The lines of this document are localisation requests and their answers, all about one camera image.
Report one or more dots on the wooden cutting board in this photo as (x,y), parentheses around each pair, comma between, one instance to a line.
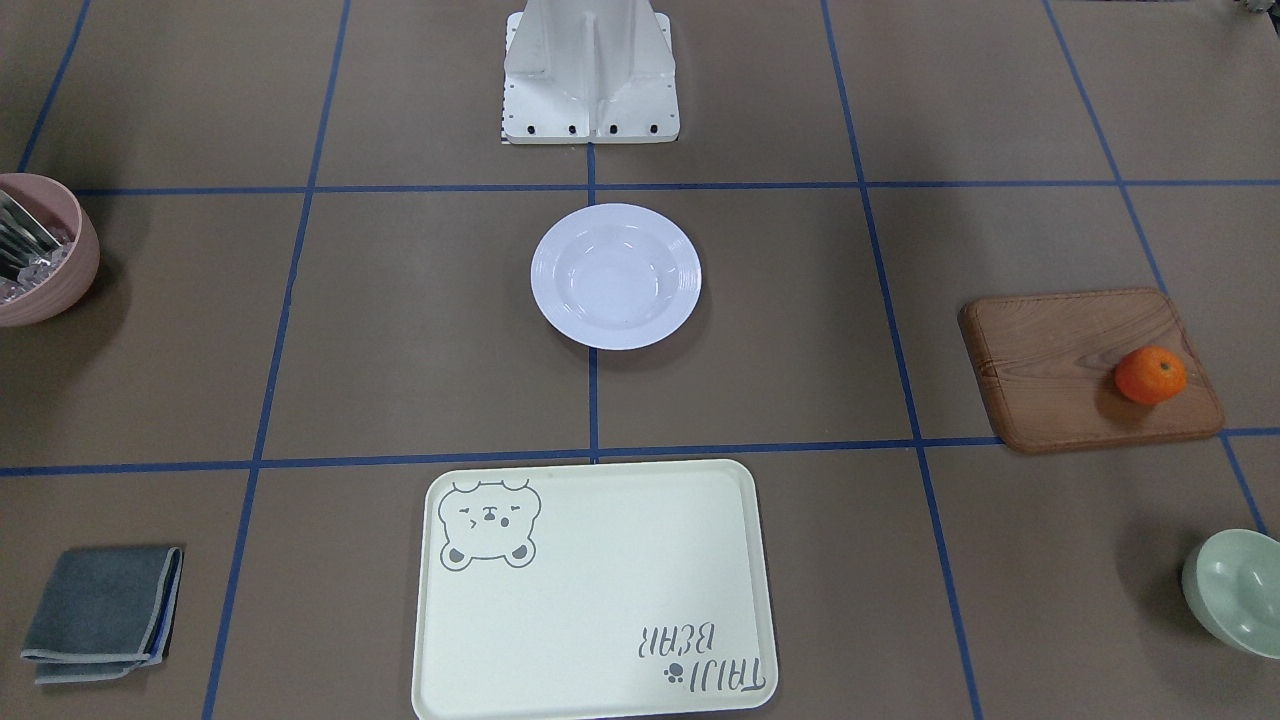
(1045,366)

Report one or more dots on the grey folded cloth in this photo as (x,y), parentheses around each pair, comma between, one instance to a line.
(105,612)

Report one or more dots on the green bowl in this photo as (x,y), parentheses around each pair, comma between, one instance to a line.
(1230,582)

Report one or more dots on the orange fruit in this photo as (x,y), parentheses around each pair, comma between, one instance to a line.
(1150,375)

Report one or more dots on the metal utensils in bowl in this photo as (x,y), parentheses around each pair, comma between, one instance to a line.
(30,252)

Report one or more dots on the white round plate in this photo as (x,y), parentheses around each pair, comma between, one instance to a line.
(616,276)

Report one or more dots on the pink bowl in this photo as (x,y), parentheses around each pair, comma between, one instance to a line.
(53,205)

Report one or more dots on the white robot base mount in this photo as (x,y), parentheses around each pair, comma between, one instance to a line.
(581,72)

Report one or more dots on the cream bear serving tray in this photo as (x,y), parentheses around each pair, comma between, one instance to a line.
(624,589)

